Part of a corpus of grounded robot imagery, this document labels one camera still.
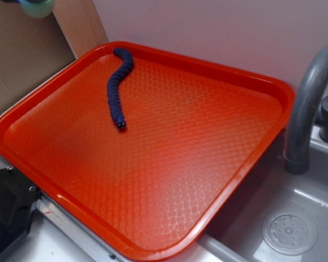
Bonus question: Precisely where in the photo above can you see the dark gripper finger tip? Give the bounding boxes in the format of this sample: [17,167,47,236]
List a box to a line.
[17,0,46,4]

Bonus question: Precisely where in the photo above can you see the green dimpled rubber ball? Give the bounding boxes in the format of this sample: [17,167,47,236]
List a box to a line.
[20,0,55,19]

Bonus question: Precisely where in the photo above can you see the brown cardboard sheet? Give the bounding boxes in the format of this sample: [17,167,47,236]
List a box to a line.
[0,1,75,114]

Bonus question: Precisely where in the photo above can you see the light wooden board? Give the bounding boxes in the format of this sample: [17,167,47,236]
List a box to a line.
[53,0,108,58]

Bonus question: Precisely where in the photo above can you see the dark blue toy snake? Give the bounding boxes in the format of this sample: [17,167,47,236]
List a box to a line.
[107,48,134,130]

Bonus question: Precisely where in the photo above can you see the red plastic serving tray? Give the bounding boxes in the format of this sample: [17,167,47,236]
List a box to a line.
[0,42,295,261]

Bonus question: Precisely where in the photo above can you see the grey curved faucet spout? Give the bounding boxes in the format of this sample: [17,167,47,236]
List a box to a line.
[283,45,328,175]

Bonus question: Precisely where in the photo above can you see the grey plastic toy sink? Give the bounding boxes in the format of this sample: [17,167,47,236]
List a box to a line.
[199,134,328,261]

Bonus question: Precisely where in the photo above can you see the round grey sink drain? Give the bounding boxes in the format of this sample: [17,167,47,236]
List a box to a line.
[261,209,318,256]

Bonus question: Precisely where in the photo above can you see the aluminium rail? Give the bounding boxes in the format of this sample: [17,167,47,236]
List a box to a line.
[0,157,125,261]

